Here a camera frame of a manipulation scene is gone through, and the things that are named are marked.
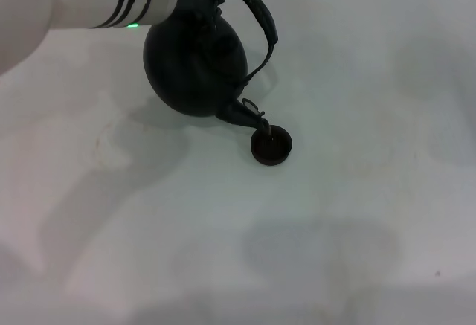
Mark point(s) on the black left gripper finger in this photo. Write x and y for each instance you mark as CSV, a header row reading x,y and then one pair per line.
x,y
216,9

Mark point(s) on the dark brown teacup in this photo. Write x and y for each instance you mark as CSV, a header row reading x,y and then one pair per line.
x,y
271,150

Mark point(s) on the black round teapot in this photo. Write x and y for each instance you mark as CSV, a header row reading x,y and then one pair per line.
x,y
186,72

